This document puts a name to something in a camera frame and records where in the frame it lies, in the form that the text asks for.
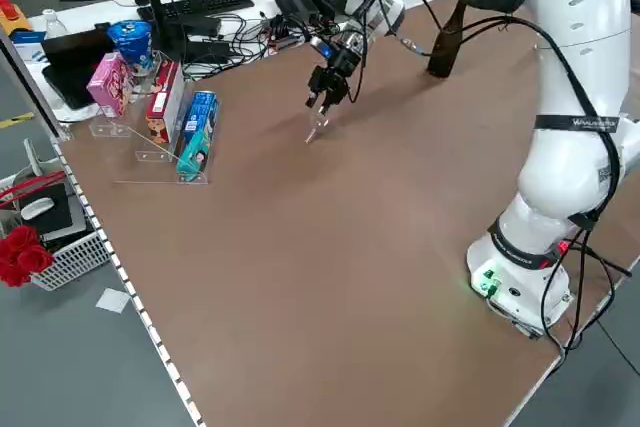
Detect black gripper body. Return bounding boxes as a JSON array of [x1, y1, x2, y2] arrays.
[[308, 49, 362, 98]]

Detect dark glass bottle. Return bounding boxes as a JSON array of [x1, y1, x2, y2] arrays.
[[425, 0, 471, 80]]

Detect small white-capped water bottle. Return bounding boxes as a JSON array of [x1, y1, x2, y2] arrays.
[[41, 8, 69, 41]]

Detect blue cookie box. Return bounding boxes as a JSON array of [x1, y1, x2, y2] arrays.
[[175, 90, 221, 183]]

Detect black keyboard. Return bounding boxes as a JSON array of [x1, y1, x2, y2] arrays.
[[136, 0, 256, 21]]

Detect red white snack box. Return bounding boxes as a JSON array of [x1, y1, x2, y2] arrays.
[[144, 60, 186, 145]]

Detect clear acrylic snack shelf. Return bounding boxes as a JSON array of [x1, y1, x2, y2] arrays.
[[88, 49, 211, 187]]

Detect blue snack cup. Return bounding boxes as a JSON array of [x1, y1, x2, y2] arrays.
[[106, 19, 154, 79]]

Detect pink snack box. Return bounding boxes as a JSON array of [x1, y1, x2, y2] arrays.
[[85, 52, 134, 119]]

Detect black laptop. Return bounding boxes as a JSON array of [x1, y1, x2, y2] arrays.
[[39, 25, 120, 112]]

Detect white stand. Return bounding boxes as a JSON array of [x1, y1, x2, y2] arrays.
[[22, 137, 62, 179]]

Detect black box under mouse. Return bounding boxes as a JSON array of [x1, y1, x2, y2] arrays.
[[13, 181, 75, 238]]

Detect white paper sheet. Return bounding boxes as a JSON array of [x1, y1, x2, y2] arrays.
[[95, 287, 131, 314]]

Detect blue white carton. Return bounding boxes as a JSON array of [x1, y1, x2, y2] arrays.
[[8, 29, 50, 64]]

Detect white plastic basket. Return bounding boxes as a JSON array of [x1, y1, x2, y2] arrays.
[[28, 227, 114, 294]]

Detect white computer mouse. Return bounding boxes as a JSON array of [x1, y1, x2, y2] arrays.
[[18, 197, 56, 222]]

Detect yellow red device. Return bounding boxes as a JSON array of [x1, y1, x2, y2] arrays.
[[0, 0, 29, 36]]

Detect red artificial roses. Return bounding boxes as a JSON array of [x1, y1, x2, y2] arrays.
[[0, 224, 56, 289]]

